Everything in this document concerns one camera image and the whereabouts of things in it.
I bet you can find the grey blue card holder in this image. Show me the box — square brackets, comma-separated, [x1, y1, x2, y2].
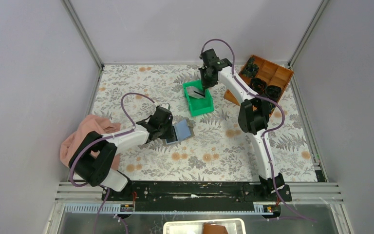
[163, 119, 195, 146]

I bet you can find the grey credit cards stack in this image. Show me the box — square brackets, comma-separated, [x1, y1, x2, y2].
[186, 86, 206, 99]

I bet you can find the green plastic bin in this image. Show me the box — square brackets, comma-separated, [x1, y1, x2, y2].
[183, 80, 214, 117]

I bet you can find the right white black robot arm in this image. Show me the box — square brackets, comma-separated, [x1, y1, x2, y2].
[199, 49, 286, 202]

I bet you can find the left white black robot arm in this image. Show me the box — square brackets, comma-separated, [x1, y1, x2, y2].
[68, 103, 175, 200]

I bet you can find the dark green rosette top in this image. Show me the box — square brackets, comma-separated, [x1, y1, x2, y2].
[241, 57, 259, 78]

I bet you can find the black rosette middle left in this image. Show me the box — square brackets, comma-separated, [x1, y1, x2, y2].
[250, 78, 267, 95]

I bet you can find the black rosette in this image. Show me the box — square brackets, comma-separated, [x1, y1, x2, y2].
[265, 85, 282, 102]
[250, 78, 267, 95]

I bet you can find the pink cloth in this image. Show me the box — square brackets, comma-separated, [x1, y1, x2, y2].
[60, 115, 121, 167]

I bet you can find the black rosette middle right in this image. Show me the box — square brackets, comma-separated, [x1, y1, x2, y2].
[265, 85, 282, 102]

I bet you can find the brown object in basket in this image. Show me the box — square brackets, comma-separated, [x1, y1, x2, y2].
[202, 223, 228, 234]

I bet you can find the white plastic basket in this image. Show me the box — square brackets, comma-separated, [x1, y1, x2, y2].
[163, 218, 246, 234]

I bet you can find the black mounting base plate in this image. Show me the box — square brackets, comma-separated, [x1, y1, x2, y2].
[102, 181, 292, 212]

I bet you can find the aluminium rail frame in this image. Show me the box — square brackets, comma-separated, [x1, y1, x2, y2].
[56, 182, 343, 215]

